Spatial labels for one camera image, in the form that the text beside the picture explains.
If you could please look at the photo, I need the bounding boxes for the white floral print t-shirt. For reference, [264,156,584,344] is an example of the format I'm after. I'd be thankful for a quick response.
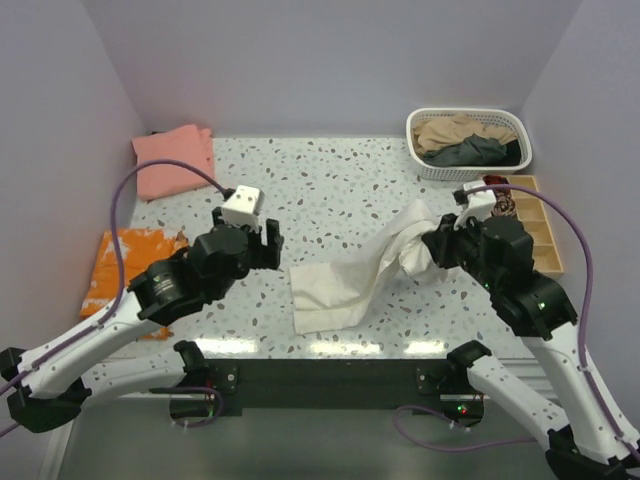
[289,200,447,335]

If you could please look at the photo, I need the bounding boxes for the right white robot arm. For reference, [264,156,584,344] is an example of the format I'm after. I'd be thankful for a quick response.
[422,214,639,479]

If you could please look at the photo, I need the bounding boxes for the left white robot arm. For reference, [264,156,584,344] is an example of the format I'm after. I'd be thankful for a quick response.
[1,209,284,433]

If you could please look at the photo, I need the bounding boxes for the black white patterned socks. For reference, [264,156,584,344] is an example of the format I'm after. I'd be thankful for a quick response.
[492,191,517,219]

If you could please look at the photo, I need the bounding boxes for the folded pink t-shirt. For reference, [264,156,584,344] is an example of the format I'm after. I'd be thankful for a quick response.
[131,123,216,203]

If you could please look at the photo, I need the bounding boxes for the red black patterned socks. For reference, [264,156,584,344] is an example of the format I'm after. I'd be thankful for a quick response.
[482,175,510,195]

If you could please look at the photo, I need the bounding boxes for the folded orange tie-dye t-shirt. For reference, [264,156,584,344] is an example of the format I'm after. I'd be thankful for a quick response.
[79,228,188,320]

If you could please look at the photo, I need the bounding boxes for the wooden compartment organizer tray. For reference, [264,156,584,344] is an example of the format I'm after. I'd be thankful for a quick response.
[510,189,564,280]

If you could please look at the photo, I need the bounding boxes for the white plastic laundry basket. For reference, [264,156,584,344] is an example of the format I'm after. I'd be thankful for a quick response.
[406,108,533,180]

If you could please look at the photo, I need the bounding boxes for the dark grey garment in basket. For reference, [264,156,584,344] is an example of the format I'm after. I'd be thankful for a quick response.
[422,135,522,168]

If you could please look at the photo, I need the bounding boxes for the beige garment in basket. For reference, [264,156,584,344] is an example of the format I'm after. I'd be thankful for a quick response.
[412,114,518,155]

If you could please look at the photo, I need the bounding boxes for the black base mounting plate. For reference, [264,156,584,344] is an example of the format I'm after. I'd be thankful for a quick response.
[170,359,484,419]

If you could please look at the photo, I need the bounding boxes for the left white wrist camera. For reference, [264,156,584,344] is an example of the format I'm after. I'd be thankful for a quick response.
[221,185,264,232]

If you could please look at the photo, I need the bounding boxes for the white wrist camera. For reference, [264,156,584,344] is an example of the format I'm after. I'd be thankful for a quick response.
[221,185,264,232]
[453,180,496,229]

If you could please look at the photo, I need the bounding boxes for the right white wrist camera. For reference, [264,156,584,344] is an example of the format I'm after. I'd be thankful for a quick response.
[453,180,496,229]

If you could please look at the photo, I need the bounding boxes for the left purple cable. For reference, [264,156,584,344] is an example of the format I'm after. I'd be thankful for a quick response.
[0,158,232,439]

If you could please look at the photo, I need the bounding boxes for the aluminium rail frame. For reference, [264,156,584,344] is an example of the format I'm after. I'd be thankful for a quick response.
[37,394,166,480]

